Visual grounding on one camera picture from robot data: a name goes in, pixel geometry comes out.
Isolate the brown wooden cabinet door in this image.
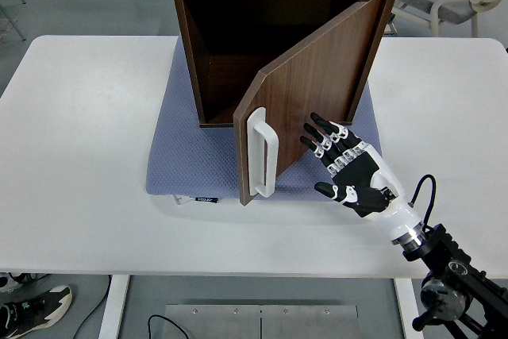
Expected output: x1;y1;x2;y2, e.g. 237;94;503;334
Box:
233;0;385;208

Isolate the white door handle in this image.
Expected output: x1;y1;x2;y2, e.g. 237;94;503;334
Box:
245;106;280;199

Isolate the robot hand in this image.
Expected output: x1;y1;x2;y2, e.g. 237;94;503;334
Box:
300;112;422;241

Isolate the person's white shoe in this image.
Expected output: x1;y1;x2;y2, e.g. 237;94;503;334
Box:
0;273;37;293

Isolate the black floor cable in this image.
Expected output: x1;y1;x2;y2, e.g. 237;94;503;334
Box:
148;314;192;339
73;274;113;339

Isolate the blue-grey perforated mat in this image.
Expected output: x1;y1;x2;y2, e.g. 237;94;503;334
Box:
145;37;384;203

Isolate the person's black green-marked shoe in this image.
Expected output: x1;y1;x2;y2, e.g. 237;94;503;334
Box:
0;284;74;334

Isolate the grey metal rack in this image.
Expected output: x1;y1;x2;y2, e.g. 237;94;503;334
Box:
0;0;28;42

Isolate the white table leg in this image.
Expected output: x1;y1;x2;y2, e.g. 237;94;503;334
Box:
98;274;131;339
393;277;425;339

